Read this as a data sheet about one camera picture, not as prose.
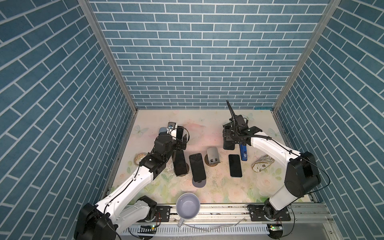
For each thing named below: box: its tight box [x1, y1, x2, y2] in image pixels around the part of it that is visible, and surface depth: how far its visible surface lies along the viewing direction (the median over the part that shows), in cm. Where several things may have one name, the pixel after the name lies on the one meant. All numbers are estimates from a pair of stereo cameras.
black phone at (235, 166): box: [228, 154, 243, 178], surface depth 91 cm
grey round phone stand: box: [192, 176, 207, 188], surface depth 86 cm
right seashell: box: [251, 155, 275, 173], surface depth 89 cm
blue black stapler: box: [239, 144, 248, 161], surface depth 95 cm
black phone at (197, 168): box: [189, 153, 207, 183], surface depth 80 cm
